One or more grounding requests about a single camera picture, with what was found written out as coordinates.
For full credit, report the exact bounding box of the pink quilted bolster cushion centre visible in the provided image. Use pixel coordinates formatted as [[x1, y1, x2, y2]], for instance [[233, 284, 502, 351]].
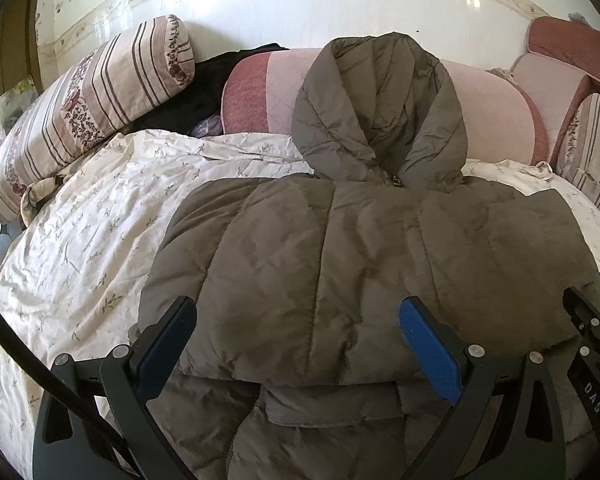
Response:
[[221, 49, 548, 165]]

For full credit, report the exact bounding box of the olive green quilted hooded coat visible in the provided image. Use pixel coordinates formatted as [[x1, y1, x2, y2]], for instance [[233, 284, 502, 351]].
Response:
[[138, 32, 600, 479]]

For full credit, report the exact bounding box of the red pink cushion top right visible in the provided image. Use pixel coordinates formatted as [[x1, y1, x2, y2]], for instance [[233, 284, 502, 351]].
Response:
[[527, 16, 600, 82]]

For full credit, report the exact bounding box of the pink corner cushion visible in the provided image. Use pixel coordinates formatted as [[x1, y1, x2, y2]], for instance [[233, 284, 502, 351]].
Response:
[[513, 53, 591, 167]]

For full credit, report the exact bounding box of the striped floral cushion right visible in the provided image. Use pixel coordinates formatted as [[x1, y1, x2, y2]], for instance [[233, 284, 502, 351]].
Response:
[[557, 93, 600, 210]]

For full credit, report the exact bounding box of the black garment behind pillows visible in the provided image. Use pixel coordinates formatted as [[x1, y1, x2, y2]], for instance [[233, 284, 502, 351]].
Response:
[[122, 44, 285, 136]]

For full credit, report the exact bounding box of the white floral bed sheet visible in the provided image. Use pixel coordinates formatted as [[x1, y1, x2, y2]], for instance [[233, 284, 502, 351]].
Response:
[[0, 130, 600, 479]]

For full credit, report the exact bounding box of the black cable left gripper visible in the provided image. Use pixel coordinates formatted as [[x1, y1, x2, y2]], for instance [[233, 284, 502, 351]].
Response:
[[0, 284, 131, 466]]

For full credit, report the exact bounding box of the striped floral bolster pillow left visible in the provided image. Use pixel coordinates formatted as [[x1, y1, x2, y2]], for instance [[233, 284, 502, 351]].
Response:
[[0, 14, 195, 224]]

